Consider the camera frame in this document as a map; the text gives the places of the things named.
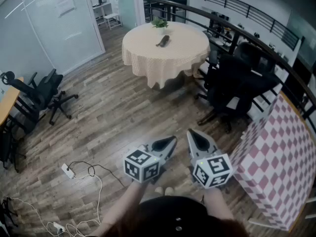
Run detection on black stand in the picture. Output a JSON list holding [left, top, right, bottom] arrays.
[[0, 197, 18, 237]]

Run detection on white paper notice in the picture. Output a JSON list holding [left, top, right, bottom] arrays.
[[53, 0, 76, 18]]

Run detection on pink checked tablecloth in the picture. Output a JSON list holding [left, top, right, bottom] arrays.
[[229, 91, 316, 232]]

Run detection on potted green plant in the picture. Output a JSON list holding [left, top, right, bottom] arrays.
[[150, 16, 169, 36]]

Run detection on cluttered white counter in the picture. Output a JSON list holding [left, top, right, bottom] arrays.
[[202, 25, 247, 50]]

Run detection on cream checked round tablecloth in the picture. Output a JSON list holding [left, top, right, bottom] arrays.
[[121, 21, 211, 89]]

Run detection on dark grey pouch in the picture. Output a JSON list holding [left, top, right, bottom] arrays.
[[156, 35, 170, 47]]

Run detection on white stool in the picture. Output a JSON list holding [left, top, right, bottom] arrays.
[[103, 13, 123, 30]]

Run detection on black balcony railing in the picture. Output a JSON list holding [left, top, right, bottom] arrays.
[[203, 0, 306, 51]]

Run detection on person's black top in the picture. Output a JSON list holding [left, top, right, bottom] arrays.
[[137, 195, 210, 237]]

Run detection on person's right forearm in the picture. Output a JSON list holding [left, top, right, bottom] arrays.
[[202, 188, 235, 221]]

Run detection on curved black railing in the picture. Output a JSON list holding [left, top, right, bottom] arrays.
[[143, 0, 316, 133]]

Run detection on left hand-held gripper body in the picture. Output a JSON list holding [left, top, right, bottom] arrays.
[[123, 142, 171, 184]]

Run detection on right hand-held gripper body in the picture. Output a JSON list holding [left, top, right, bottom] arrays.
[[191, 149, 234, 189]]

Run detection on person's left forearm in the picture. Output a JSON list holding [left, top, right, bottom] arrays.
[[86, 181, 149, 237]]

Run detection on black office chair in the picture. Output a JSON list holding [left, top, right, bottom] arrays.
[[234, 42, 277, 74], [0, 68, 79, 134], [195, 50, 282, 133], [0, 117, 27, 174]]

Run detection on white cable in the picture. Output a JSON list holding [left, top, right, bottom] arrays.
[[9, 173, 103, 237]]

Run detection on orange wooden table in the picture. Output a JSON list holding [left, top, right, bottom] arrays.
[[0, 77, 25, 127]]

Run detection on white shelf unit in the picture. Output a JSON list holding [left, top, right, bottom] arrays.
[[89, 0, 113, 26]]

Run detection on white power strip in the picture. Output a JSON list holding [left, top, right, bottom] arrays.
[[61, 163, 76, 179]]

